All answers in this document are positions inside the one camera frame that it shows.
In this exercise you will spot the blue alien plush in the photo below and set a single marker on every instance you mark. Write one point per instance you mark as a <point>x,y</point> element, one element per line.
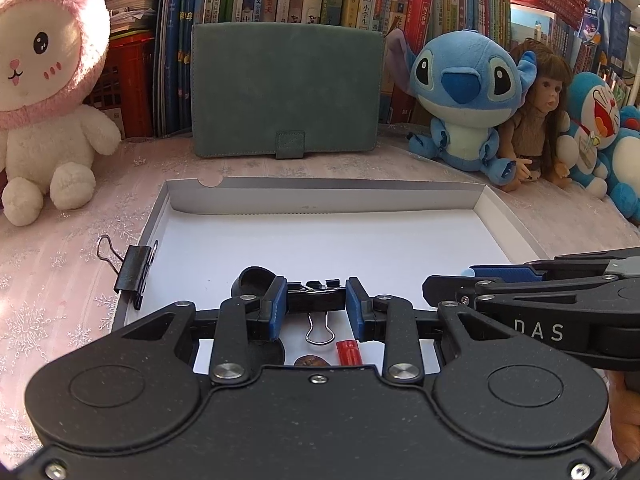
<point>465,85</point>

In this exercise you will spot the pink and white bunny plush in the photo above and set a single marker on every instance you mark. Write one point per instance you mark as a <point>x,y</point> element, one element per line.
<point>50,85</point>

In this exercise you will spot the person's right hand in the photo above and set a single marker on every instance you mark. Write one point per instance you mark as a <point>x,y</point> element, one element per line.
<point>627,420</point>

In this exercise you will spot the pink snowflake tablecloth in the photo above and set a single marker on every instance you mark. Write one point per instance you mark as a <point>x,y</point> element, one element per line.
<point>50,270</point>

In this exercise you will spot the shallow white cardboard box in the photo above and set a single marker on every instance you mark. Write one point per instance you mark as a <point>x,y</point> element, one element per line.
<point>325,240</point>

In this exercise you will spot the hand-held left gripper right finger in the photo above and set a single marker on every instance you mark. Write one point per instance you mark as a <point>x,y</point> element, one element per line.
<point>352,305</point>

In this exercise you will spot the blue printed bag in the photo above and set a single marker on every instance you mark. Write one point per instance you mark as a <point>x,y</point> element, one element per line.
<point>600,25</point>

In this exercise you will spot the brown walnut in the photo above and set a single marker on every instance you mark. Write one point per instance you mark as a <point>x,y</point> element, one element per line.
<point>310,361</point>

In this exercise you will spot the black round disc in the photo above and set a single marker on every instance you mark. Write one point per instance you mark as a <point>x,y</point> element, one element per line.
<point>255,282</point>

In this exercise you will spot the small red tube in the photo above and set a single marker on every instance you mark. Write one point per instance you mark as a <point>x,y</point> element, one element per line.
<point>348,352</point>

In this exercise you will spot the green tablet case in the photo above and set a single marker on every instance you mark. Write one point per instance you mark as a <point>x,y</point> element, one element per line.
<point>285,85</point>

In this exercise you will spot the red plastic crate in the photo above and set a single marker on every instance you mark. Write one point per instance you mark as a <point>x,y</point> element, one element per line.
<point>127,85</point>

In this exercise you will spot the blue robot cat plush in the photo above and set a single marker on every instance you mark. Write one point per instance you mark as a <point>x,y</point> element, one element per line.
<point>595,120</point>

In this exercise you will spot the light blue picture box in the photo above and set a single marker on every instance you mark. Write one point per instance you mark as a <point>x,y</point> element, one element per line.
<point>530,30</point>

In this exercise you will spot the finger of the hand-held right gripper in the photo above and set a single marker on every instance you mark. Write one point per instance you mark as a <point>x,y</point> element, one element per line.
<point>505,275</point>
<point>450,289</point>

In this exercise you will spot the brown-haired doll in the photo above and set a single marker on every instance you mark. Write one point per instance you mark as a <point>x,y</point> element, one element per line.
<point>542,110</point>

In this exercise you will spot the black binder clip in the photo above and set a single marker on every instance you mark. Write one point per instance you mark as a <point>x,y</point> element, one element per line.
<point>134,270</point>
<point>316,300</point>

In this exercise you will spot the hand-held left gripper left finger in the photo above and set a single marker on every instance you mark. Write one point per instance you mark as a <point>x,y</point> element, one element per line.
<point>279,305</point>

